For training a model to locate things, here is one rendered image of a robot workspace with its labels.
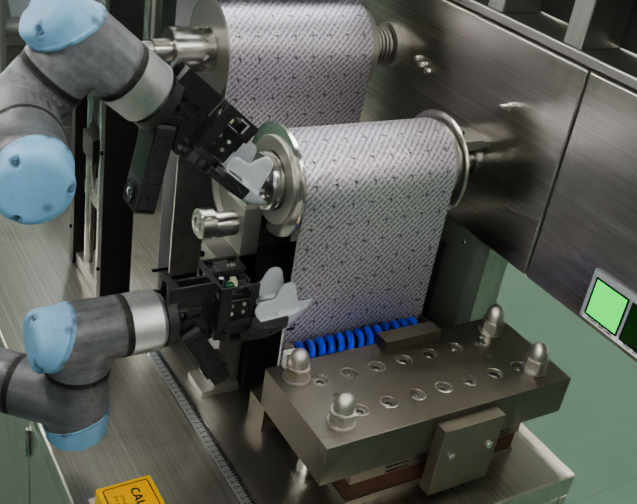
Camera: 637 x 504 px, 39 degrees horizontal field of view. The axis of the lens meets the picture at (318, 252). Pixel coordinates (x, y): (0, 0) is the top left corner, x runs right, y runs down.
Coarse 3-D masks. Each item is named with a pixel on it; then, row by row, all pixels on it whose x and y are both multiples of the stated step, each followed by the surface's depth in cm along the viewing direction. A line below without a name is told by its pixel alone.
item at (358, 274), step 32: (352, 224) 115; (384, 224) 118; (416, 224) 121; (320, 256) 115; (352, 256) 118; (384, 256) 121; (416, 256) 125; (320, 288) 118; (352, 288) 121; (384, 288) 125; (416, 288) 128; (320, 320) 121; (352, 320) 125; (384, 320) 128
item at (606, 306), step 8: (600, 288) 111; (608, 288) 110; (592, 296) 113; (600, 296) 112; (608, 296) 111; (616, 296) 109; (592, 304) 113; (600, 304) 112; (608, 304) 111; (616, 304) 110; (624, 304) 109; (592, 312) 113; (600, 312) 112; (608, 312) 111; (616, 312) 110; (600, 320) 112; (608, 320) 111; (616, 320) 110; (608, 328) 111; (616, 328) 110
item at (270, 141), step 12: (264, 144) 113; (276, 144) 110; (288, 156) 108; (456, 156) 121; (288, 168) 109; (456, 168) 121; (288, 180) 109; (456, 180) 122; (288, 192) 109; (288, 204) 110; (264, 216) 116; (276, 216) 113; (288, 216) 111
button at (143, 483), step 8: (136, 480) 109; (144, 480) 109; (152, 480) 110; (104, 488) 107; (112, 488) 108; (120, 488) 108; (128, 488) 108; (136, 488) 108; (144, 488) 108; (152, 488) 108; (96, 496) 107; (104, 496) 106; (112, 496) 106; (120, 496) 107; (128, 496) 107; (136, 496) 107; (144, 496) 107; (152, 496) 107; (160, 496) 108
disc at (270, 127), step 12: (264, 132) 114; (276, 132) 111; (288, 132) 108; (288, 144) 109; (300, 156) 107; (300, 168) 107; (300, 180) 107; (300, 192) 108; (300, 204) 108; (300, 216) 109; (276, 228) 114; (288, 228) 112
